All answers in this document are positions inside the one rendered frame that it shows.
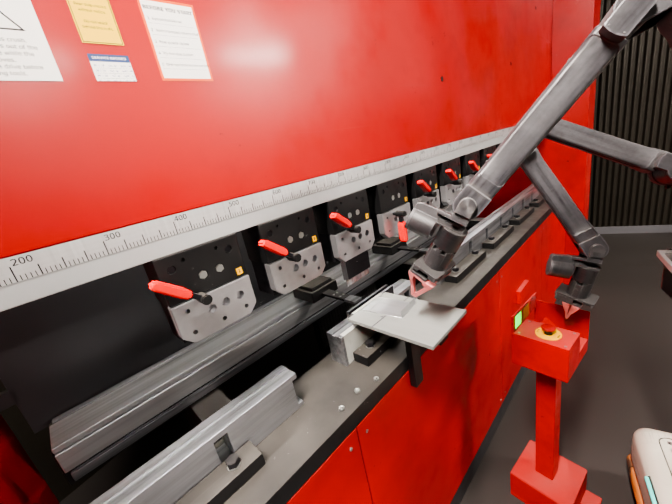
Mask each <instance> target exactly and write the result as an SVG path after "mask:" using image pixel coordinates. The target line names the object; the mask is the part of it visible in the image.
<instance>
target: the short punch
mask: <svg viewBox="0 0 672 504"><path fill-rule="evenodd" d="M340 263H341V268H342V273H343V278H344V280H346V282H347V287H348V286H350V285H351V284H353V283H354V282H356V281H358V280H359V279H361V278H362V277H364V276H366V275H367V274H369V269H368V268H370V261H369V255H368V250H366V251H364V252H362V253H361V254H359V255H357V256H355V257H353V258H351V259H350V260H348V261H346V262H344V261H340Z"/></svg>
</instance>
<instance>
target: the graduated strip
mask: <svg viewBox="0 0 672 504"><path fill-rule="evenodd" d="M514 127H515V126H513V127H509V128H505V129H502V130H498V131H494V132H490V133H486V134H482V135H478V136H475V137H471V138H467V139H463V140H459V141H455V142H451V143H448V144H444V145H440V146H436V147H432V148H428V149H424V150H421V151H417V152H413V153H409V154H405V155H401V156H398V157H394V158H390V159H386V160H382V161H378V162H374V163H371V164H367V165H363V166H359V167H355V168H351V169H347V170H344V171H340V172H336V173H332V174H328V175H324V176H320V177H317V178H313V179H309V180H305V181H301V182H297V183H293V184H290V185H286V186H282V187H278V188H274V189H270V190H266V191H263V192H259V193H255V194H251V195H247V196H243V197H240V198H236V199H232V200H228V201H224V202H220V203H216V204H213V205H209V206H205V207H201V208H197V209H193V210H189V211H186V212H182V213H178V214H174V215H170V216H166V217H162V218H159V219H155V220H151V221H147V222H143V223H139V224H135V225H132V226H128V227H124V228H120V229H116V230H112V231H109V232H105V233H101V234H97V235H93V236H89V237H85V238H82V239H78V240H74V241H70V242H66V243H62V244H58V245H55V246H51V247H47V248H43V249H39V250H35V251H31V252H28V253H24V254H20V255H16V256H12V257H8V258H4V259H1V260H0V287H2V286H6V285H9V284H12V283H16V282H19V281H22V280H25V279H29V278H32V277H35V276H39V275H42V274H45V273H49V272H52V271H55V270H59V269H62V268H65V267H69V266H72V265H75V264H79V263H82V262H85V261H89V260H92V259H95V258H99V257H102V256H105V255H109V254H112V253H115V252H119V251H122V250H125V249H129V248H132V247H135V246H139V245H142V244H145V243H149V242H152V241H155V240H158V239H162V238H165V237H168V236H172V235H175V234H178V233H182V232H185V231H188V230H192V229H195V228H198V227H202V226H205V225H208V224H212V223H215V222H218V221H222V220H225V219H228V218H232V217H235V216H238V215H242V214H245V213H248V212H252V211H255V210H258V209H262V208H265V207H268V206H272V205H275V204H278V203H282V202H285V201H288V200H291V199H295V198H298V197H301V196H305V195H308V194H311V193H315V192H318V191H321V190H325V189H328V188H331V187H335V186H338V185H341V184H345V183H348V182H351V181H355V180H358V179H361V178H365V177H368V176H371V175H375V174H378V173H381V172H385V171H388V170H391V169H395V168H398V167H401V166H405V165H408V164H411V163H415V162H418V161H421V160H424V159H428V158H431V157H434V156H438V155H441V154H444V153H448V152H451V151H454V150H458V149H461V148H464V147H468V146H471V145H474V144H478V143H481V142H484V141H488V140H491V139H494V138H498V137H501V136H504V135H508V134H509V133H510V132H511V130H512V129H513V128H514Z"/></svg>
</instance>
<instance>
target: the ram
mask: <svg viewBox="0 0 672 504"><path fill-rule="evenodd" d="M30 1H31V3H32V6H33V8H34V11H35V13H36V15H37V18H38V20H39V23H40V25H41V28H42V30H43V32H44V35H45V37H46V40H47V42H48V45H49V47H50V49H51V52H52V54H53V57H54V59H55V62H56V64H57V66H58V69H59V71H60V74H61V76H62V79H63V81H0V260H1V259H4V258H8V257H12V256H16V255H20V254H24V253H28V252H31V251H35V250H39V249H43V248H47V247H51V246H55V245H58V244H62V243H66V242H70V241H74V240H78V239H82V238H85V237H89V236H93V235H97V234H101V233H105V232H109V231H112V230H116V229H120V228H124V227H128V226H132V225H135V224H139V223H143V222H147V221H151V220H155V219H159V218H162V217H166V216H170V215H174V214H178V213H182V212H186V211H189V210H193V209H197V208H201V207H205V206H209V205H213V204H216V203H220V202H224V201H228V200H232V199H236V198H240V197H243V196H247V195H251V194H255V193H259V192H263V191H266V190H270V189H274V188H278V187H282V186H286V185H290V184H293V183H297V182H301V181H305V180H309V179H313V178H317V177H320V176H324V175H328V174H332V173H336V172H340V171H344V170H347V169H351V168H355V167H359V166H363V165H367V164H371V163H374V162H378V161H382V160H386V159H390V158H394V157H398V156H401V155H405V154H409V153H413V152H417V151H421V150H424V149H428V148H432V147H436V146H440V145H444V144H448V143H451V142H455V141H459V140H463V139H467V138H471V137H475V136H478V135H482V134H486V133H490V132H494V131H498V130H502V129H505V128H509V127H513V126H516V124H517V123H518V122H519V121H520V119H521V118H522V117H523V116H524V114H525V113H526V112H527V111H528V110H529V108H530V107H531V106H532V105H533V103H534V102H535V101H536V100H537V98H538V97H539V96H540V95H541V94H542V92H543V91H544V90H545V89H546V87H547V86H548V85H549V84H550V82H551V70H552V20H553V0H165V1H171V2H177V3H183V4H189V5H193V9H194V12H195V16H196V20H197V23H198V27H199V30H200V34H201V38H202V41H203V45H204V48H205V52H206V56H207V59H208V63H209V66H210V70H211V73H212V77H213V81H163V80H162V77H161V74H160V71H159V68H158V65H157V61H156V58H155V55H154V52H153V49H152V46H151V43H150V40H149V37H148V34H147V31H146V27H145V24H144V21H143V18H142V15H141V12H140V9H139V6H138V3H137V0H109V3H110V6H111V9H112V11H113V14H114V17H115V20H116V23H117V26H118V29H119V32H120V34H121V37H122V40H123V43H124V46H123V45H109V44H96V43H83V42H82V40H81V37H80V35H79V32H78V30H77V27H76V24H75V22H74V19H73V16H72V14H71V11H70V9H69V6H68V3H67V1H66V0H30ZM87 53H89V54H106V55H124V56H128V58H129V60H130V63H131V66H132V69H133V72H134V75H135V78H136V81H97V79H96V77H95V74H94V71H93V69H92V66H91V64H90V61H89V58H88V56H87ZM506 137H507V135H504V136H501V137H498V138H494V139H491V140H488V141H484V142H481V143H478V144H474V145H471V146H468V147H464V148H461V149H458V150H454V151H451V152H448V153H444V154H441V155H438V156H434V157H431V158H428V159H424V160H421V161H418V162H415V163H411V164H408V165H405V166H401V167H398V168H395V169H391V170H388V171H385V172H381V173H378V174H375V175H371V176H368V177H365V178H361V179H358V180H355V181H351V182H348V183H345V184H341V185H338V186H335V187H331V188H328V189H325V190H321V191H318V192H315V193H311V194H308V195H305V196H301V197H298V198H295V199H291V200H288V201H285V202H282V203H278V204H275V205H272V206H268V207H265V208H262V209H258V210H255V211H252V212H248V213H245V214H242V215H238V216H235V217H232V218H228V219H225V220H222V221H218V222H215V223H212V224H208V225H205V226H202V227H198V228H195V229H192V230H188V231H185V232H182V233H178V234H175V235H172V236H168V237H165V238H162V239H158V240H155V241H152V242H149V243H145V244H142V245H139V246H135V247H132V248H129V249H125V250H122V251H119V252H115V253H112V254H109V255H105V256H102V257H99V258H95V259H92V260H89V261H85V262H82V263H79V264H75V265H72V266H69V267H65V268H62V269H59V270H55V271H52V272H49V273H45V274H42V275H39V276H35V277H32V278H29V279H25V280H22V281H19V282H16V283H12V284H9V285H6V286H2V287H0V312H2V311H5V310H8V309H11V308H14V307H17V306H20V305H23V304H26V303H29V302H32V301H35V300H38V299H41V298H44V297H47V296H50V295H53V294H56V293H58V292H61V291H64V290H67V289H70V288H73V287H76V286H79V285H82V284H85V283H88V282H91V281H94V280H97V279H100V278H103V277H106V276H109V275H112V274H115V273H118V272H121V271H123V270H126V269H129V268H132V267H135V266H138V265H141V264H144V263H147V262H150V261H153V260H156V259H159V258H162V257H165V256H168V255H171V254H174V253H177V252H180V251H183V250H186V249H188V248H191V247H194V246H197V245H200V244H203V243H206V242H209V241H212V240H215V239H218V238H221V237H224V236H227V235H230V234H233V233H236V232H239V231H242V230H245V229H248V228H251V227H253V226H256V225H259V224H262V223H265V222H268V221H271V220H274V219H277V218H280V217H283V216H286V215H289V214H292V213H295V212H298V211H301V210H304V209H307V208H310V207H313V206H316V205H318V204H321V203H324V202H327V201H330V200H333V199H336V198H339V197H342V196H345V195H348V194H351V193H354V192H357V191H360V190H363V189H366V188H369V187H372V186H375V185H378V184H381V183H384V182H386V181H389V180H392V179H395V178H398V177H401V176H404V175H407V174H410V173H413V172H416V171H419V170H422V169H425V168H428V167H431V166H434V165H437V164H440V163H443V162H446V161H449V160H451V159H454V158H457V157H460V156H463V155H466V154H469V153H472V152H475V151H478V150H481V149H484V148H487V147H490V146H493V145H496V144H499V143H502V142H503V140H504V139H505V138H506Z"/></svg>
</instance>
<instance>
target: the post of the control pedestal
mask: <svg viewBox="0 0 672 504"><path fill-rule="evenodd" d="M561 384H562V381H560V380H558V379H555V378H552V377H550V376H547V375H544V374H542V373H539V372H536V461H535V470H536V471H537V472H539V473H540V474H542V475H544V476H545V477H547V478H549V479H550V480H552V481H553V479H554V477H555V475H556V473H557V471H558V460H559V435H560V409H561Z"/></svg>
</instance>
